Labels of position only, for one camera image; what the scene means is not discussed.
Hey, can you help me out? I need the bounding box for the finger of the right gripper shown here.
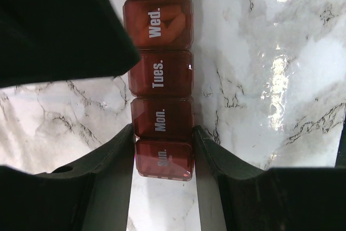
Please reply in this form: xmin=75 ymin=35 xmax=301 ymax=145
xmin=1 ymin=0 xmax=140 ymax=88

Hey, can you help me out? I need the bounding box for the brown weekly pill organizer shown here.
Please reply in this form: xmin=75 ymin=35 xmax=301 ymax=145
xmin=123 ymin=0 xmax=194 ymax=181

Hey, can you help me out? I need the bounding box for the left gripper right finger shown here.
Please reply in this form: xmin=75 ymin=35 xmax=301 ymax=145
xmin=194 ymin=126 xmax=345 ymax=230

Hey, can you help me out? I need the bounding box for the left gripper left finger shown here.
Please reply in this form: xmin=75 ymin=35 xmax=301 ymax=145
xmin=1 ymin=124 xmax=135 ymax=230

